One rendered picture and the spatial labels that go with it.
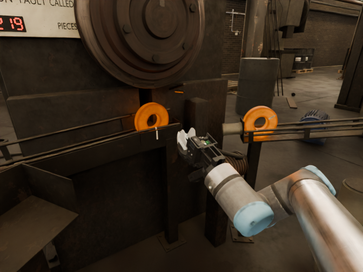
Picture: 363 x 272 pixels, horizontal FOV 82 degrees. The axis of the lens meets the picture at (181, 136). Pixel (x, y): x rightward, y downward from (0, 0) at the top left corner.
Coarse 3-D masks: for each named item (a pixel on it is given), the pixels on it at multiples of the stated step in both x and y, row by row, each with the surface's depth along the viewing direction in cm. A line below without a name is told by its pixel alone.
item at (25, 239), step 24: (24, 168) 60; (0, 192) 56; (24, 192) 62; (48, 192) 59; (72, 192) 54; (0, 216) 57; (24, 216) 57; (48, 216) 57; (72, 216) 56; (0, 240) 50; (24, 240) 50; (48, 240) 50; (0, 264) 45; (24, 264) 45
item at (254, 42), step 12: (252, 0) 429; (264, 0) 411; (252, 12) 435; (264, 12) 421; (360, 12) 657; (252, 24) 440; (264, 24) 432; (252, 36) 446; (252, 48) 438; (348, 60) 717
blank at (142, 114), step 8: (152, 104) 87; (144, 112) 86; (152, 112) 88; (160, 112) 90; (136, 120) 86; (144, 120) 87; (160, 120) 92; (168, 120) 94; (136, 128) 88; (144, 128) 88
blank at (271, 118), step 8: (248, 112) 96; (256, 112) 94; (264, 112) 94; (272, 112) 94; (248, 120) 96; (272, 120) 96; (248, 128) 97; (256, 128) 98; (264, 128) 98; (264, 136) 99
